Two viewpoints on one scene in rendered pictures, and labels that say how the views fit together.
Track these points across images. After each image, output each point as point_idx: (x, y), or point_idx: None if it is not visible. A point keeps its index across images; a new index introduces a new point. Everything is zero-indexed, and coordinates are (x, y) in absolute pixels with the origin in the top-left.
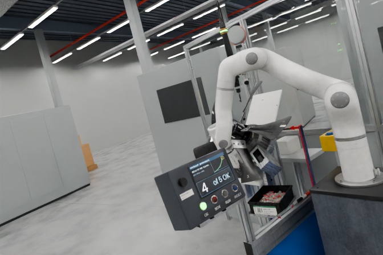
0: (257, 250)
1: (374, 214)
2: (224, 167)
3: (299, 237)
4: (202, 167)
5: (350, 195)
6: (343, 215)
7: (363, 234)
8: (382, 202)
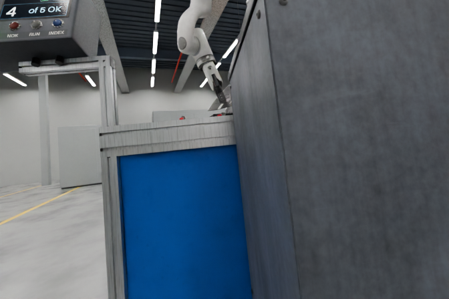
0: (110, 141)
1: (254, 67)
2: (61, 0)
3: (224, 169)
4: None
5: (238, 41)
6: (241, 103)
7: (252, 138)
8: (256, 6)
